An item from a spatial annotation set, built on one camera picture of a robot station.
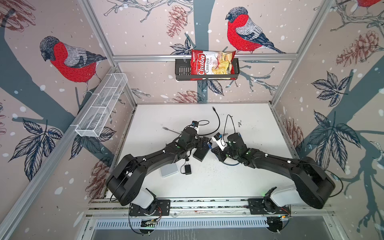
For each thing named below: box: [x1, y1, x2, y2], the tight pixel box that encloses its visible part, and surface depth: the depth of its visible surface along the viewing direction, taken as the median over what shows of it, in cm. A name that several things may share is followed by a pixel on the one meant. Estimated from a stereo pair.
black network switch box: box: [193, 147, 210, 162], surface depth 93 cm
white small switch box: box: [159, 162, 179, 178], surface depth 86 cm
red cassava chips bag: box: [190, 49, 236, 81], surface depth 90 cm
